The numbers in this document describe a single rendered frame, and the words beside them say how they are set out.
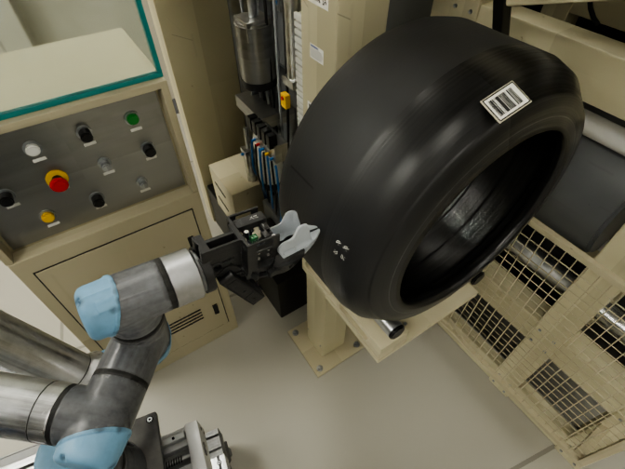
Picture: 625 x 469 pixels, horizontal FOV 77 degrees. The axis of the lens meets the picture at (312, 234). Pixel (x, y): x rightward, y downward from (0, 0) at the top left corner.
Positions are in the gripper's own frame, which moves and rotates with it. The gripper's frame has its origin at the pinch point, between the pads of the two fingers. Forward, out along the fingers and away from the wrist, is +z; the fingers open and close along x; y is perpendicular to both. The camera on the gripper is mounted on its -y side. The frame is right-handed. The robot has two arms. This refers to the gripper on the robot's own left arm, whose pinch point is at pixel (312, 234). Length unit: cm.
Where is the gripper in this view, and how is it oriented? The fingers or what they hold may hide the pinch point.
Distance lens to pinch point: 66.6
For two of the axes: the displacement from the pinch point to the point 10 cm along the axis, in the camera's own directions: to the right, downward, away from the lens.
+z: 8.3, -3.4, 4.4
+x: -5.5, -6.2, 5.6
